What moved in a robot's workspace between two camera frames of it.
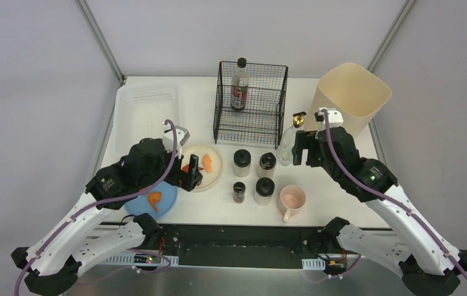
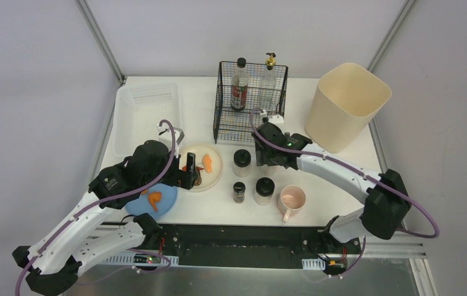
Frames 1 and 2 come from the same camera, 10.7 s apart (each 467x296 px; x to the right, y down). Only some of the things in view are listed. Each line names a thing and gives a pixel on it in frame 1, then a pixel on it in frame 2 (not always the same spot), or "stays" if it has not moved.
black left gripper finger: [195, 176] stays
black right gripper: [309, 145] -> [263, 151]
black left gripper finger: [187, 180] stays
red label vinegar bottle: [239, 89] stays
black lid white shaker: [266, 166] stays
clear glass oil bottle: [284, 154] -> [268, 87]
